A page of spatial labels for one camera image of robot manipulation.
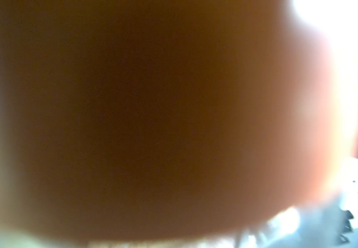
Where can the brown jar lid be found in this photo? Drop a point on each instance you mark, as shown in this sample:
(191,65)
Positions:
(144,120)

